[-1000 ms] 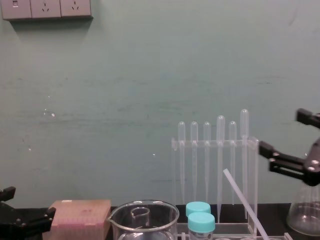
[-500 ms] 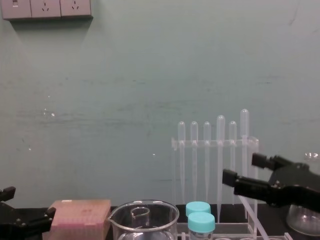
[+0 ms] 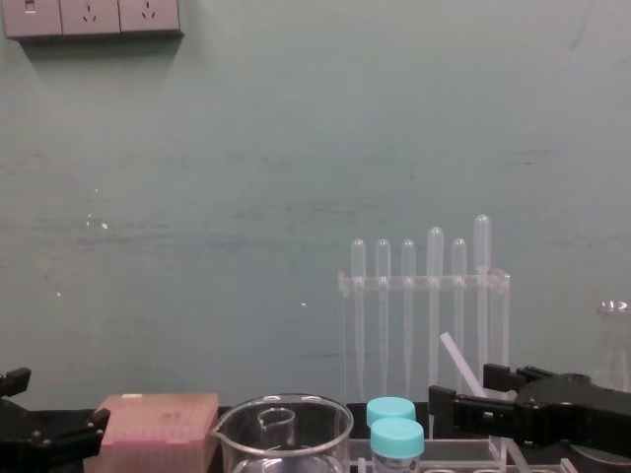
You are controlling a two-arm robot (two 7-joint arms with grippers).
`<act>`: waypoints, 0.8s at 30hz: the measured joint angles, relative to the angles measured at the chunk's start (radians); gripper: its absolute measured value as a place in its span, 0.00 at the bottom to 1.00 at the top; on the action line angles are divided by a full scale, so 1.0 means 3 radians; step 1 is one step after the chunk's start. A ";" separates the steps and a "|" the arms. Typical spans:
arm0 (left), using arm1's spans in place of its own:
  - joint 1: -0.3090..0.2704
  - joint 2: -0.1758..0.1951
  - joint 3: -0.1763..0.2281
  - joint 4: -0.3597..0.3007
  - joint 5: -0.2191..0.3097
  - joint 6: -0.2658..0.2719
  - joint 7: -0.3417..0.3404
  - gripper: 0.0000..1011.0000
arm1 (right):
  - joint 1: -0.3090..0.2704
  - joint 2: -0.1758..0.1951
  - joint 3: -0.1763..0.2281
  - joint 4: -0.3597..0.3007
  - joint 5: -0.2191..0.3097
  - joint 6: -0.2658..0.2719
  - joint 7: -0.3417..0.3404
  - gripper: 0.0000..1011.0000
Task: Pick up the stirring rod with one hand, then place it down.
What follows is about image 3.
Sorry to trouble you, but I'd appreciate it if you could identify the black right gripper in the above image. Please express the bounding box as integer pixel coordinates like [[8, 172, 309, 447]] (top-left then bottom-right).
[[428, 363, 631, 448]]

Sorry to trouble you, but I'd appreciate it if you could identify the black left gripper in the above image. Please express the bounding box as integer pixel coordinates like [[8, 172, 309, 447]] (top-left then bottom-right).
[[0, 366, 111, 473]]

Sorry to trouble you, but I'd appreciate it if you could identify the clear glass stirring rod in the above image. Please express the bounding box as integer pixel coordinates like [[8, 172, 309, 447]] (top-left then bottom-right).
[[439, 333, 488, 396]]

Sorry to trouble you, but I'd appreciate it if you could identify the clear acrylic vial rack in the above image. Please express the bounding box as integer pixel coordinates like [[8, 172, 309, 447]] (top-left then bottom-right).
[[346, 435, 584, 473]]

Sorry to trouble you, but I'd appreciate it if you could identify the vial with teal cap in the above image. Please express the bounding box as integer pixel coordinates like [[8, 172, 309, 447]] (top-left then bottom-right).
[[369, 417, 426, 473], [365, 397, 417, 431]]

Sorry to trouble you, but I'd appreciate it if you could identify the pink pipette tip box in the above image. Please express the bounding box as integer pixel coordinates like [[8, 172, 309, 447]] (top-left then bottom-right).
[[82, 391, 221, 473]]

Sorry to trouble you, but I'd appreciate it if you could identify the clear acrylic pipette rack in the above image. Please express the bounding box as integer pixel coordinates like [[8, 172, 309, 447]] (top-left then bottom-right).
[[336, 267, 513, 404]]

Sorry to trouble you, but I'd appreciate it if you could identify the clear glass conical flask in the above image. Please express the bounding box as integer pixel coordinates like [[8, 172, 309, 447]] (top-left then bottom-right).
[[593, 299, 631, 391]]

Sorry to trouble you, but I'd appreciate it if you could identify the long clear plastic transfer pipette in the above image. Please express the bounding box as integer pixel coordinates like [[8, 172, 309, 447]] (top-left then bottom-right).
[[473, 213, 493, 378], [426, 226, 446, 398]]

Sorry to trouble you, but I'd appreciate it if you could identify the large clear glass beaker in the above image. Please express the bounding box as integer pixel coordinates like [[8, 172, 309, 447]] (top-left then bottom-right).
[[211, 392, 357, 473]]

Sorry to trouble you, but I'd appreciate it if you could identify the small clear glass beaker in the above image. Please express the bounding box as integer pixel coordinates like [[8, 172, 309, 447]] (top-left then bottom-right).
[[256, 407, 298, 450]]

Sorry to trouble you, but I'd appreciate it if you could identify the grey wall socket panel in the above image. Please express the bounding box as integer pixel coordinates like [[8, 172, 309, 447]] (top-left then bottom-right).
[[1, 0, 185, 41]]

